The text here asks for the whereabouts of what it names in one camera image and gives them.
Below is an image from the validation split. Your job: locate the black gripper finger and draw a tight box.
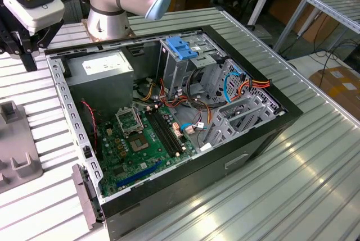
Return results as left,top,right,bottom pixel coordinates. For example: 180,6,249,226
29,19,64,72
0,31,30,72

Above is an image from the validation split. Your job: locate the grey metal disk bay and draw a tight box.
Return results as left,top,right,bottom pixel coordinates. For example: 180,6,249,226
202,94,284,153

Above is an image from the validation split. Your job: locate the grey power supply unit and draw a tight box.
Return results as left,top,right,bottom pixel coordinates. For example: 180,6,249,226
65,49,135,118

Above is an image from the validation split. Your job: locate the grey parts rack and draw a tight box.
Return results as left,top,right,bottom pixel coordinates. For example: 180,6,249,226
0,100,43,194

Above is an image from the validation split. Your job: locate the metal socket cover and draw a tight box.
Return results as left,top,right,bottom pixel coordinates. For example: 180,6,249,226
114,106,142,137

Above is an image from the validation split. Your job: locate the metal locking lever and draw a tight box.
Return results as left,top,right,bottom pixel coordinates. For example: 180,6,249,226
131,105,141,129

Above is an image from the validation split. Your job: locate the grey optical drive cage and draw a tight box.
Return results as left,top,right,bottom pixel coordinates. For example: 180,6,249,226
156,34,228,98

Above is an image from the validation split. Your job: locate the blue plastic cage latch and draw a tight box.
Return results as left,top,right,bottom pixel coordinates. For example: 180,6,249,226
165,36,198,61

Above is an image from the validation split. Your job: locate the black RAM slot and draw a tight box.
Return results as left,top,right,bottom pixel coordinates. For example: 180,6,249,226
148,108,178,157
156,107,186,156
145,109,174,158
152,108,182,157

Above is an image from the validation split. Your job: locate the green motherboard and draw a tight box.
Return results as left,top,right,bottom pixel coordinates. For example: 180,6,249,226
95,103,197,198

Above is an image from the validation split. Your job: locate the blue expansion slot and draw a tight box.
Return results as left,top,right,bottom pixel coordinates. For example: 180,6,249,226
116,160,163,188

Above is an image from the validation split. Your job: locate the grey plastic card retainer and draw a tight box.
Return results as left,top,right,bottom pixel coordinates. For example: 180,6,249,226
71,163,105,230

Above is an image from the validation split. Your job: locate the black PC case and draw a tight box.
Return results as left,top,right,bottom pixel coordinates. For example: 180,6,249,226
44,24,304,240

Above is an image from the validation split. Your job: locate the brown cardboard sheet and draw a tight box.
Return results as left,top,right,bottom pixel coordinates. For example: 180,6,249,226
268,0,340,44

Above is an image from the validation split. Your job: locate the metal slat shelf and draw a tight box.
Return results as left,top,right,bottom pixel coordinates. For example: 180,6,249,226
273,0,360,53

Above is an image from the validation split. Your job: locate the brown cardboard box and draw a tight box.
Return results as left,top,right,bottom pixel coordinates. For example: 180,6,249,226
308,66,360,112

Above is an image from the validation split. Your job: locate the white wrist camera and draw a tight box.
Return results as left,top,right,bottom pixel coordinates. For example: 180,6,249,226
0,0,66,36

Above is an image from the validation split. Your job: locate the red black twisted wire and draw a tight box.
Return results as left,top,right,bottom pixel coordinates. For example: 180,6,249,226
80,99,100,152

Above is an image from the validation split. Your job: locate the yellow wire bundle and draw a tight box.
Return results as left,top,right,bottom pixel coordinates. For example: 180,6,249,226
137,79,157,102

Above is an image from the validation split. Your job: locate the red orange wire bundle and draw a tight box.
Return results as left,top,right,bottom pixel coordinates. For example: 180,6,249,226
157,77,188,110

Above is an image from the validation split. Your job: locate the black wire bundle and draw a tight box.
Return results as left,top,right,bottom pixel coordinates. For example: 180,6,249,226
185,66,223,111

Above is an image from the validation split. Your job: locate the short blue wire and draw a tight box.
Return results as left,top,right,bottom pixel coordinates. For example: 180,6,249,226
179,122,208,135

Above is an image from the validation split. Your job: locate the blue data wire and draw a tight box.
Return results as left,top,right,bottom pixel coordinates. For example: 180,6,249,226
224,65,247,104

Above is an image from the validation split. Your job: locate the orange yellow power wire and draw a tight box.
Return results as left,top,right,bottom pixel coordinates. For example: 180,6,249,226
237,79,274,102

